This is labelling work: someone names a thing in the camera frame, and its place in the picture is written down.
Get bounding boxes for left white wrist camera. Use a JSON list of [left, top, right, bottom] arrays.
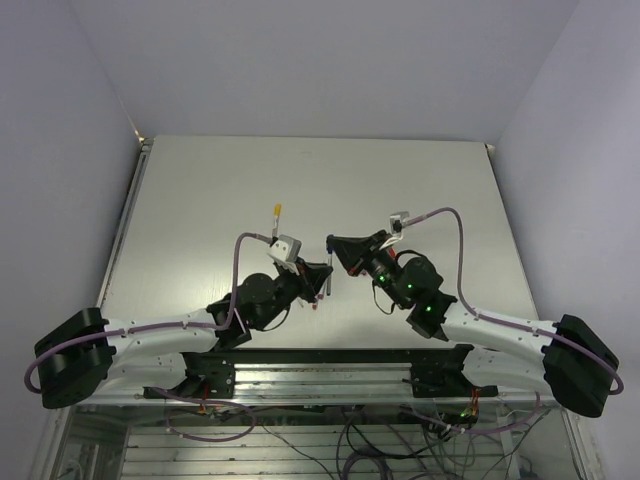
[[268, 235, 302, 265]]

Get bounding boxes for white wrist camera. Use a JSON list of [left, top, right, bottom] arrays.
[[268, 235, 302, 265], [389, 211, 409, 238]]

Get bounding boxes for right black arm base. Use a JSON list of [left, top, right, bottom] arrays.
[[402, 344, 498, 399]]

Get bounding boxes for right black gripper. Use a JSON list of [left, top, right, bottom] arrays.
[[328, 231, 409, 310]]

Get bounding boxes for aluminium frame rail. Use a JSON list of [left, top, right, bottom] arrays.
[[84, 349, 535, 404]]

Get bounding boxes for yellow marker pen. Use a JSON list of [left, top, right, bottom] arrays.
[[271, 210, 281, 238]]

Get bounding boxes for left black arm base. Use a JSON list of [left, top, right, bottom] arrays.
[[142, 351, 237, 400]]

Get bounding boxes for loose cables under table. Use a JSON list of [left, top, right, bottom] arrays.
[[164, 397, 531, 480]]

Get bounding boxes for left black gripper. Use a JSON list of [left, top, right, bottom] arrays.
[[253, 253, 331, 327]]

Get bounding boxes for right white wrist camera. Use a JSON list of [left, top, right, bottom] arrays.
[[389, 211, 409, 238]]

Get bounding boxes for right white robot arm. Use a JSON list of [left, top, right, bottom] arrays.
[[326, 231, 619, 418]]

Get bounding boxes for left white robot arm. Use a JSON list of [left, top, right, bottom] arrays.
[[25, 259, 333, 410]]

